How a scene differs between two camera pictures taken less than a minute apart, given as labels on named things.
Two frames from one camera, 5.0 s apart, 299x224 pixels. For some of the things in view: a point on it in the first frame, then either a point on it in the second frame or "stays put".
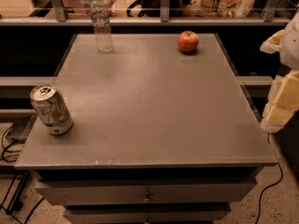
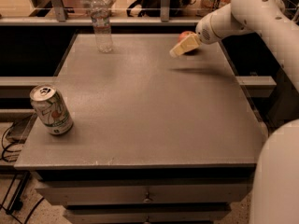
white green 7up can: [51, 109] stays put
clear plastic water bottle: [101, 21] stays put
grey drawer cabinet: [163, 133] stays put
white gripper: [291, 47] to [204, 32]
